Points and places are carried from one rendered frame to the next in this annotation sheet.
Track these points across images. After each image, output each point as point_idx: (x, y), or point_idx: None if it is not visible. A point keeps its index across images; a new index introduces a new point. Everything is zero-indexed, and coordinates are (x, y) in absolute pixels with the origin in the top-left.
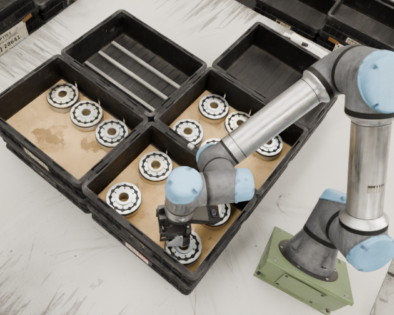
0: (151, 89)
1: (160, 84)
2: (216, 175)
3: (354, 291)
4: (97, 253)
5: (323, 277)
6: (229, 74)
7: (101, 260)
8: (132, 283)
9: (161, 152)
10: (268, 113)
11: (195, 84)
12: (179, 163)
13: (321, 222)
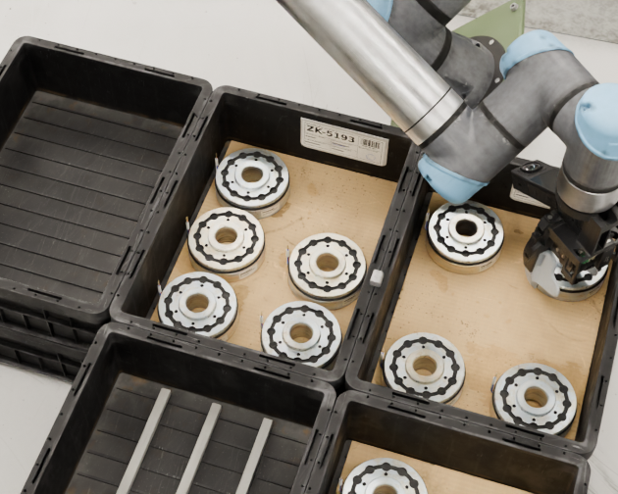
0: (194, 473)
1: (161, 465)
2: (561, 79)
3: None
4: None
5: (490, 47)
6: (118, 267)
7: None
8: None
9: (386, 369)
10: (376, 34)
11: (183, 329)
12: (378, 341)
13: (425, 33)
